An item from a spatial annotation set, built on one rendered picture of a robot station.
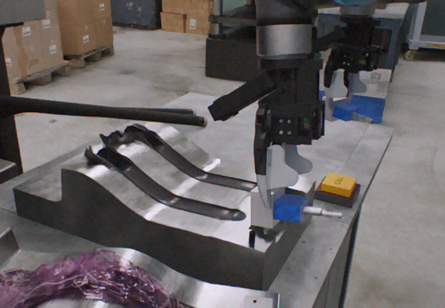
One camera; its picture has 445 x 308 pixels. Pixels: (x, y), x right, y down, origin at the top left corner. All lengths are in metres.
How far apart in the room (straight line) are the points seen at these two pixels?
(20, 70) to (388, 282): 3.56
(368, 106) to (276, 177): 3.32
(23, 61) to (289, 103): 4.03
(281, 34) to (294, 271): 0.38
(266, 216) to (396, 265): 1.63
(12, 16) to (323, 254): 0.99
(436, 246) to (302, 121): 1.91
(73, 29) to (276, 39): 4.75
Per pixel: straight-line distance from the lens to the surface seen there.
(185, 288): 0.66
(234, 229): 0.72
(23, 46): 4.58
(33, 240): 0.90
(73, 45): 5.37
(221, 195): 0.82
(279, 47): 0.63
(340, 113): 1.14
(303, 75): 0.65
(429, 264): 2.36
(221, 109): 0.69
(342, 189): 1.00
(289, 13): 0.64
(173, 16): 7.63
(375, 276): 2.19
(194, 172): 0.90
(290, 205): 0.69
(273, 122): 0.66
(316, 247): 0.86
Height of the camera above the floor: 1.28
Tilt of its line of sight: 25 degrees down
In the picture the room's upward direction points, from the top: 2 degrees clockwise
